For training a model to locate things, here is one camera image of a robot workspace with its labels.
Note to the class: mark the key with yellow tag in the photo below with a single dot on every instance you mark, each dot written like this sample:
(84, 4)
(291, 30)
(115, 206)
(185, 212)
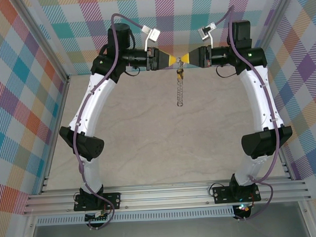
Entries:
(180, 75)

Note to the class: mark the silver keyring with small rings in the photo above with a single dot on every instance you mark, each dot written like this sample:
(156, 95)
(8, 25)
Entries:
(180, 96)

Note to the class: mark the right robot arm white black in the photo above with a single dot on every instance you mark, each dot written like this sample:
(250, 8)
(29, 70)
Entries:
(262, 98)

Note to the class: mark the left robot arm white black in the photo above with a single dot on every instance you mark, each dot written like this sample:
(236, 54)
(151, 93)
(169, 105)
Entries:
(94, 100)

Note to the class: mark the small black connector board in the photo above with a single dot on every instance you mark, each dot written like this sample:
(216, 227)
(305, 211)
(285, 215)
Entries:
(98, 218)
(243, 210)

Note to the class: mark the grey metal sheet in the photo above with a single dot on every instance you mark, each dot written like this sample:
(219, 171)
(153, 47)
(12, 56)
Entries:
(165, 233)

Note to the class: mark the left white camera bracket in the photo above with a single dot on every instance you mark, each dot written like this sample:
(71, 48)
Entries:
(147, 44)

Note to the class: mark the white camera bracket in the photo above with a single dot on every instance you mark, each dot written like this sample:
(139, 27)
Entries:
(211, 41)
(147, 44)

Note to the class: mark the right white camera bracket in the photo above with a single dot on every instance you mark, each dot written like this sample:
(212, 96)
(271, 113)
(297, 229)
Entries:
(211, 41)

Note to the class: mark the aluminium frame post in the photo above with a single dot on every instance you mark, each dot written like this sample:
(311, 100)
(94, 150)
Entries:
(274, 21)
(47, 39)

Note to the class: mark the aluminium side rail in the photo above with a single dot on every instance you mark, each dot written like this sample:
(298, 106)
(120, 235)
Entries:
(61, 107)
(285, 168)

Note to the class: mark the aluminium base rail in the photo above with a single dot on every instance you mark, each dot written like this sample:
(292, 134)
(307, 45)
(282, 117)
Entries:
(164, 195)

